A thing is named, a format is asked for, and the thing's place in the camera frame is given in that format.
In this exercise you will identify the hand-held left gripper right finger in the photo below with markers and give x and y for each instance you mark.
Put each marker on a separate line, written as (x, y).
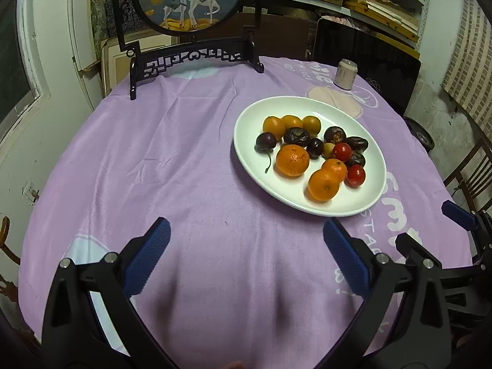
(346, 253)

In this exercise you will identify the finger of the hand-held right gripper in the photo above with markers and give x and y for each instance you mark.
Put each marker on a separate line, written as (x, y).
(457, 215)
(407, 242)

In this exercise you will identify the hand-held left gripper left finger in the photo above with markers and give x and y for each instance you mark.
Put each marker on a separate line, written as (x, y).
(148, 253)

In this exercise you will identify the medium mandarin orange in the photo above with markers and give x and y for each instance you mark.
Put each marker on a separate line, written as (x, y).
(323, 186)

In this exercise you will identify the red cherry tomato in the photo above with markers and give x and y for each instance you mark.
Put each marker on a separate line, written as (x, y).
(342, 152)
(356, 175)

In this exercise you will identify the small mandarin orange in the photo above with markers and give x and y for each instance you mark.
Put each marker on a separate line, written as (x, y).
(335, 166)

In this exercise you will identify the dark brown water chestnut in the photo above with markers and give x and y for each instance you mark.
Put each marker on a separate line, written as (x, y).
(357, 142)
(334, 134)
(296, 136)
(357, 159)

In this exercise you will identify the small pale yellow fruit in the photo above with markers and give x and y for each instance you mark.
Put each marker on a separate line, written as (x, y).
(328, 150)

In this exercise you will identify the large mandarin orange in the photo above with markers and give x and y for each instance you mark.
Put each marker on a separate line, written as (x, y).
(293, 160)

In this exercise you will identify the dark cherry with stem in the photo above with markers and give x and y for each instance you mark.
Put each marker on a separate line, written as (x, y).
(266, 141)
(315, 148)

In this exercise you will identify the white oval plate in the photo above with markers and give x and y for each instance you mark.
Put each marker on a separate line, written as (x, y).
(253, 169)

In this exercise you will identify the person's left hand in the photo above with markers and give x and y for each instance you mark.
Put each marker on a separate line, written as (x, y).
(232, 365)

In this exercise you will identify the wooden chair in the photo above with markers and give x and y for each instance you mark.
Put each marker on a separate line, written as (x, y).
(471, 184)

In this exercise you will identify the black weight plate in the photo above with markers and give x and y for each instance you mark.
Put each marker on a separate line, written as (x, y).
(421, 134)

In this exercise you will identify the purple printed blanket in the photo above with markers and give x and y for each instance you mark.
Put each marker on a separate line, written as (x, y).
(173, 161)

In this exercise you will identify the small golden yellow fruit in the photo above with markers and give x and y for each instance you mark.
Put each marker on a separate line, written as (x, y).
(311, 124)

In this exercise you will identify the orange cherry tomato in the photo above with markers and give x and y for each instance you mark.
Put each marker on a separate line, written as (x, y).
(292, 121)
(274, 125)

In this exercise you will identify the brick pattern sheet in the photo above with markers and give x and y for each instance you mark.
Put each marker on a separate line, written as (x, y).
(472, 57)

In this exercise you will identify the pale drink can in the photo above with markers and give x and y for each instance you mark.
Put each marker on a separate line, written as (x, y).
(345, 75)

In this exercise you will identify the black panel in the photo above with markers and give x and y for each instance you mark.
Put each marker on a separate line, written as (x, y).
(365, 46)

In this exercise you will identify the brown wooden board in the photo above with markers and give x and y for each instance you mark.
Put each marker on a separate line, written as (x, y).
(284, 34)

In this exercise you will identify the glass window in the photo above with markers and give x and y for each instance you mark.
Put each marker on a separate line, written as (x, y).
(11, 65)

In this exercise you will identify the round deer picture table screen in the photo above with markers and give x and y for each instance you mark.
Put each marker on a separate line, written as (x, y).
(192, 4)

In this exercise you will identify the leaning picture frame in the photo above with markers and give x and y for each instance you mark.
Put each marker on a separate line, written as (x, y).
(115, 61)

